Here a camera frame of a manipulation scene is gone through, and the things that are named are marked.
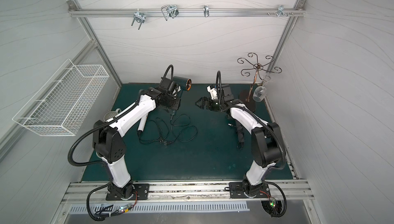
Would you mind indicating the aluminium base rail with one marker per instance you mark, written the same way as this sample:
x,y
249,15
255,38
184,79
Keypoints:
x,y
166,191

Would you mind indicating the dark green hair dryer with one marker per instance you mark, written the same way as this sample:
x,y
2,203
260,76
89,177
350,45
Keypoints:
x,y
181,84

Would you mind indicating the small metal clamp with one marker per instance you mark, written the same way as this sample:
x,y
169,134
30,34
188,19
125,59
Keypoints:
x,y
206,11

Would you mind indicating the metal hook bracket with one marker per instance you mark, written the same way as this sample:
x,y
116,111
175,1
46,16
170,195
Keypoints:
x,y
138,18

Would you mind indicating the clear wine glass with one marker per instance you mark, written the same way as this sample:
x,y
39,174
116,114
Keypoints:
x,y
261,91

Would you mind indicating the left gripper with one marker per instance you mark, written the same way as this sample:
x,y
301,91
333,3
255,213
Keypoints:
x,y
174,101

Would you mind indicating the green table mat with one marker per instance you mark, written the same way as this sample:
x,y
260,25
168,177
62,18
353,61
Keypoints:
x,y
206,149

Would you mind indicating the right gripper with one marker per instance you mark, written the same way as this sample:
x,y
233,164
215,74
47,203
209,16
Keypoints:
x,y
210,103

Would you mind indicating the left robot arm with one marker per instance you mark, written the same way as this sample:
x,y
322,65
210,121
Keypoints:
x,y
108,135

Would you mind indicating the white vent strip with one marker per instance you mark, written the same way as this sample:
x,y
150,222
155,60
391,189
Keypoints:
x,y
167,207

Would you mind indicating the aluminium top rail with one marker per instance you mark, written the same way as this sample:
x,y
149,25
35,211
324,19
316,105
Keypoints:
x,y
183,12

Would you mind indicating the white hair dryer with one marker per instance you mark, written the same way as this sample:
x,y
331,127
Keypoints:
x,y
142,124

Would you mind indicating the white wire basket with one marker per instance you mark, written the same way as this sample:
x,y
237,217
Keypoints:
x,y
60,106

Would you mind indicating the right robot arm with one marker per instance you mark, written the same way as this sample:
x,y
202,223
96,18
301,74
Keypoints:
x,y
267,145

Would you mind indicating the metal bolt bracket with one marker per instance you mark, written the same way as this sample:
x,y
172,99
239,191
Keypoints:
x,y
280,12

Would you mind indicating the striped ceramic mug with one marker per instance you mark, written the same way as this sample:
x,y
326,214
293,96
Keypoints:
x,y
112,114

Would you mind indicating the metal glass holder stand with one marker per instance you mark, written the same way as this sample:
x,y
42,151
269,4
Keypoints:
x,y
256,70

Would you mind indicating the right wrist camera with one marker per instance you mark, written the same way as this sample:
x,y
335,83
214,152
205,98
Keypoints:
x,y
212,91

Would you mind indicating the metal u-bolt bracket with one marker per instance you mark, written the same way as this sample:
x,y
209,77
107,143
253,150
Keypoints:
x,y
169,11

